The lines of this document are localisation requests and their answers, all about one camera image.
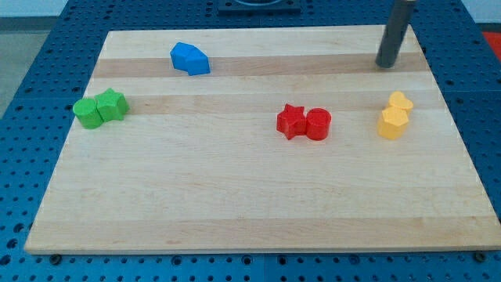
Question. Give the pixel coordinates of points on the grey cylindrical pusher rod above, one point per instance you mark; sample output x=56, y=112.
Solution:
x=394, y=33

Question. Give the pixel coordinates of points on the yellow heart block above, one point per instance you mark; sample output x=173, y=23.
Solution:
x=398, y=100

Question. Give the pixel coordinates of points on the wooden board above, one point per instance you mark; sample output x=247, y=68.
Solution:
x=197, y=165

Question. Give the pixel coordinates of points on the yellow hexagon block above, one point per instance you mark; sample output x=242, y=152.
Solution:
x=392, y=123

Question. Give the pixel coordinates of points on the red cylinder block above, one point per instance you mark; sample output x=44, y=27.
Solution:
x=318, y=124

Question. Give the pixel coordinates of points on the red star block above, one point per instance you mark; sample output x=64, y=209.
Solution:
x=291, y=121

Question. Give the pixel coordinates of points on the blue cube block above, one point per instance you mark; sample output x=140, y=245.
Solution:
x=197, y=63

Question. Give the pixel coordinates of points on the blue crescent block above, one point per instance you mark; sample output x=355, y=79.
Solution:
x=179, y=55

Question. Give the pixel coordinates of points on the green star block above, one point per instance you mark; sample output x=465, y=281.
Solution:
x=112, y=105

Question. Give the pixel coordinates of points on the green cylinder block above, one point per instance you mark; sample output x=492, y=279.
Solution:
x=85, y=110

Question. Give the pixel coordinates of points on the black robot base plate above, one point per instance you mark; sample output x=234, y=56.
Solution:
x=226, y=7

